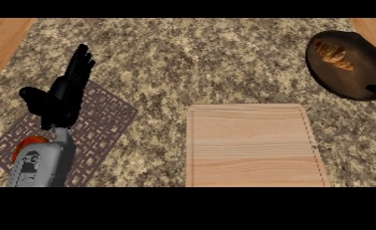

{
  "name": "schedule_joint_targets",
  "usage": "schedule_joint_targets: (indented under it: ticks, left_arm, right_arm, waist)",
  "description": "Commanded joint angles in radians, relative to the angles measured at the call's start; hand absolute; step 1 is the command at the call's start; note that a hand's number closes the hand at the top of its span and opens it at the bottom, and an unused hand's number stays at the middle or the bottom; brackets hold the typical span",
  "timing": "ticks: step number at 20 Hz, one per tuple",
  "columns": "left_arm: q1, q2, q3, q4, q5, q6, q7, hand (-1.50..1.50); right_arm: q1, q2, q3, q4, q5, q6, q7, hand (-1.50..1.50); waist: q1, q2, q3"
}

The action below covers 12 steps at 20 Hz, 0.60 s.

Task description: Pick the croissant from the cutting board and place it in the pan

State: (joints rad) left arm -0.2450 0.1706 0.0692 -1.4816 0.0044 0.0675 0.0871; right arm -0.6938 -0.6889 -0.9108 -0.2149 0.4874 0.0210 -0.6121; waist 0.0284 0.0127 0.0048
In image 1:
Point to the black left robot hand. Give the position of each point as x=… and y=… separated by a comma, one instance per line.
x=62, y=98

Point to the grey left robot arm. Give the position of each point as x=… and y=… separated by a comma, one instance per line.
x=41, y=164

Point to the pale wooden cutting board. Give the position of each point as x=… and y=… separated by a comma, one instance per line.
x=254, y=146

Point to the golden brown croissant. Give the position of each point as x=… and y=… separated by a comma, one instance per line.
x=333, y=55

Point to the dark brown pan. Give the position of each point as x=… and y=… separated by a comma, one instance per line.
x=345, y=71

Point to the brown patterned placemat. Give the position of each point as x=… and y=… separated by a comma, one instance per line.
x=103, y=114

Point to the orange round fruit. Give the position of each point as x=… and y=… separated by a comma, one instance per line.
x=28, y=142

